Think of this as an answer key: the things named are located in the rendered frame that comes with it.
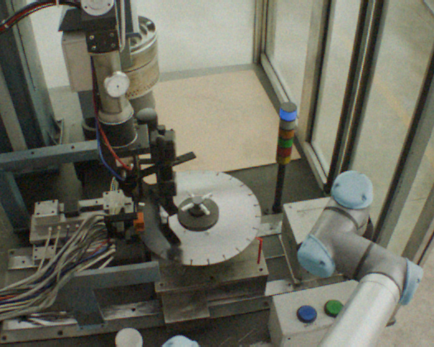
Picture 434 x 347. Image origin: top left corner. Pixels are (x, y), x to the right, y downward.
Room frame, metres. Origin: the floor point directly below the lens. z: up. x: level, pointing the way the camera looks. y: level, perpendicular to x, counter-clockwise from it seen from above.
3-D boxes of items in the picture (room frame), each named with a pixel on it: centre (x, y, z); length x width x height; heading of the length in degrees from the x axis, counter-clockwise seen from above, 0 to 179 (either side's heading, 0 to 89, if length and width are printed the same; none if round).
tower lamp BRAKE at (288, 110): (1.02, -0.19, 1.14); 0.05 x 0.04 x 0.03; 10
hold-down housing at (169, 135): (0.79, 0.12, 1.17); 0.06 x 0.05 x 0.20; 91
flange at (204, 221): (0.83, 0.05, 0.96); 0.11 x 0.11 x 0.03
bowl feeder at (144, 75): (1.56, 0.36, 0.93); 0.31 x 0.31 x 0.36
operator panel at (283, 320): (0.58, -0.28, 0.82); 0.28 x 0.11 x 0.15; 100
